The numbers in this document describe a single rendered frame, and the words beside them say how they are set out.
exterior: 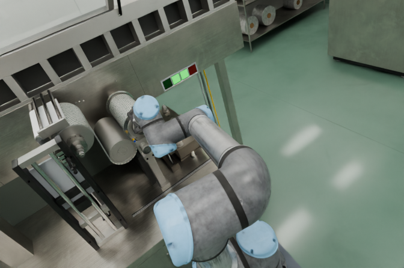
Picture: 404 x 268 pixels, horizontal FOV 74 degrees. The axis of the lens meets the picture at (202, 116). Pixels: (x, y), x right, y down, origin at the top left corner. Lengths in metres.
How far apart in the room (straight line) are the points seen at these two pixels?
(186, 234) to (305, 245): 1.69
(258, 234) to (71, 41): 1.10
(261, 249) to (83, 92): 1.05
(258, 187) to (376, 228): 1.80
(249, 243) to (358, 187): 1.65
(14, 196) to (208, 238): 1.30
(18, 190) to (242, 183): 1.32
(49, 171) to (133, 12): 0.82
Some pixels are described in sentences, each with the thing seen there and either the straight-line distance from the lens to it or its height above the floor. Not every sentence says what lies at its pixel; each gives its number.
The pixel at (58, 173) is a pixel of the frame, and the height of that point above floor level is 1.31.
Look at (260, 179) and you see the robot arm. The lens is 0.50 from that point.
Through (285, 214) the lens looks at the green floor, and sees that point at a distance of 2.22.
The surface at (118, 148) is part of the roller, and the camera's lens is 1.23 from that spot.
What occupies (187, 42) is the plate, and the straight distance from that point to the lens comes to 1.58.
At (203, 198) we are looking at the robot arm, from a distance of 0.47.
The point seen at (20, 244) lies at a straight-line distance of 1.49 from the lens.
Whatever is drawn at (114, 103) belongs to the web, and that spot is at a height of 1.31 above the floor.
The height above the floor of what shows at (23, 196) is 1.03.
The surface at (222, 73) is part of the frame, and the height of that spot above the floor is 0.95.
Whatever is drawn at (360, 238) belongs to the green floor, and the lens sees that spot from 2.18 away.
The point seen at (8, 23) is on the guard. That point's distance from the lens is 1.26.
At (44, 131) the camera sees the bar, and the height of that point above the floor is 1.45.
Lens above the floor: 1.90
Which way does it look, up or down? 36 degrees down
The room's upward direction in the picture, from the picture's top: 18 degrees counter-clockwise
